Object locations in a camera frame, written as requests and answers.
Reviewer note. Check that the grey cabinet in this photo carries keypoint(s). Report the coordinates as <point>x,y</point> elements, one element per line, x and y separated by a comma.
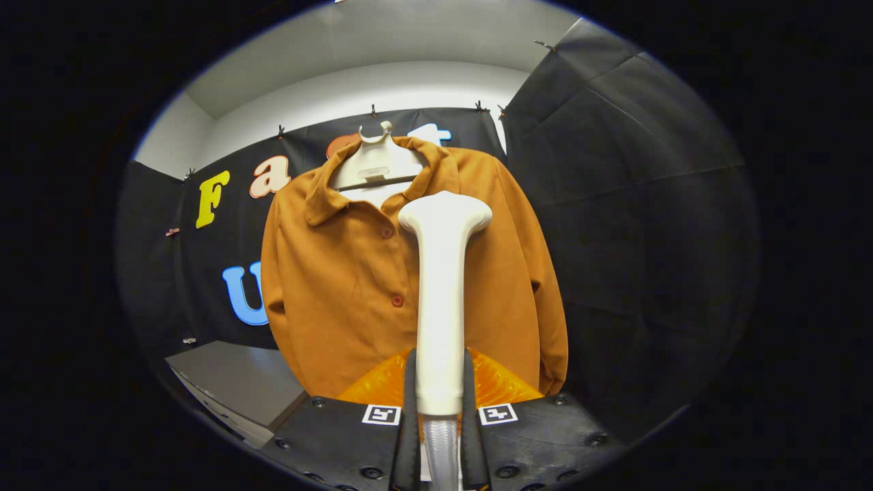
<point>239,382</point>

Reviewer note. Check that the white garment steamer head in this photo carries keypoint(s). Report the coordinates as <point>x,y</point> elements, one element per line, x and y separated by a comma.
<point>440,307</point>

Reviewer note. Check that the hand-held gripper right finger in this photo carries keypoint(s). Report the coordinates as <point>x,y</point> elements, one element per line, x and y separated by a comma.
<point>472,450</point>

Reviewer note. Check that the orange button-up shirt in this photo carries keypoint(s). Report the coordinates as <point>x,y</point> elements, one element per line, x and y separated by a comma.
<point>341,293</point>

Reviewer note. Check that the white clothes hanger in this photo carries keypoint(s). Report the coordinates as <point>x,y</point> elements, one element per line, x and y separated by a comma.
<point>375,167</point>

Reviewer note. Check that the black backdrop cloth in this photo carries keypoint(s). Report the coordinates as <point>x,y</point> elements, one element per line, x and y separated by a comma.
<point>648,204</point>

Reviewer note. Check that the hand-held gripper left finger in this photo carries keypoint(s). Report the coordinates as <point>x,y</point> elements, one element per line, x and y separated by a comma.
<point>408,450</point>

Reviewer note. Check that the row of black clips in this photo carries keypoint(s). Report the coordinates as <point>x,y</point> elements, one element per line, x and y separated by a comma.
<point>373,111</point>

